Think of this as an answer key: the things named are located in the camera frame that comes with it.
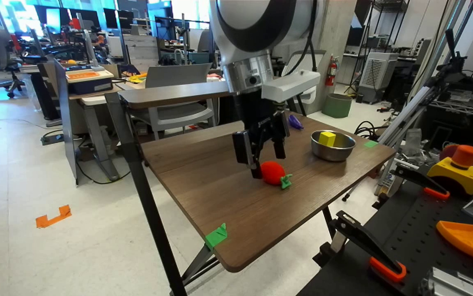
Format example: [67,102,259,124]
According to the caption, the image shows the grey chair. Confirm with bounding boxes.
[136,63,218,138]

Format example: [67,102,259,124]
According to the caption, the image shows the orange toy carrot green leaf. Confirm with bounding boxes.
[259,160,294,193]

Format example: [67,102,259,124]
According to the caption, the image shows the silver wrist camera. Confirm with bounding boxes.
[259,71,323,104]

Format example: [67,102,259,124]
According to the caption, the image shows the grey plastic crate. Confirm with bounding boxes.
[356,51,399,105]

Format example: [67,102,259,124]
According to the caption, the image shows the yellow block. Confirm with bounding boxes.
[317,130,338,148]

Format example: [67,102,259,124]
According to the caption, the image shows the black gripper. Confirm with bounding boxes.
[231,89,289,179]

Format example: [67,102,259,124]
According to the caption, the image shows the red fire extinguisher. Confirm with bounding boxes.
[323,54,340,89]

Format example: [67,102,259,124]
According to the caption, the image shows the wooden table black legs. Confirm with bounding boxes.
[118,115,397,296]

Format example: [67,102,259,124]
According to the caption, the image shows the black perforated base board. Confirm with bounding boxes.
[295,179,473,296]

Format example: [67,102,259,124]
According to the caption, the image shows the orange triangular plastic piece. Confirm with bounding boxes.
[435,219,473,260]

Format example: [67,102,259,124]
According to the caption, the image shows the steel bowl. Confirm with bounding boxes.
[309,128,358,165]

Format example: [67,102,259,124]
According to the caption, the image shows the aluminium extrusion rail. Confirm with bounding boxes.
[419,267,473,296]

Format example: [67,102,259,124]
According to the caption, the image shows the box with orange top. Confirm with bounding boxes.
[62,64,116,96]

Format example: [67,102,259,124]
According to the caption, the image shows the green bin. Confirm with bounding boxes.
[322,92,354,120]

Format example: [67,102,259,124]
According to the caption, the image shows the black clamp orange handle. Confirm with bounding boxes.
[331,211,409,286]
[391,163,451,202]

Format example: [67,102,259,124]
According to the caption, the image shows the small green tape piece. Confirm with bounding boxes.
[202,222,230,252]

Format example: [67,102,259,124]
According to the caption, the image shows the purple toy eggplant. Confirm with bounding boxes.
[287,112,305,132]

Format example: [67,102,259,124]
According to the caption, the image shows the yellow emergency stop red button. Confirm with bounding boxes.
[425,143,473,198]

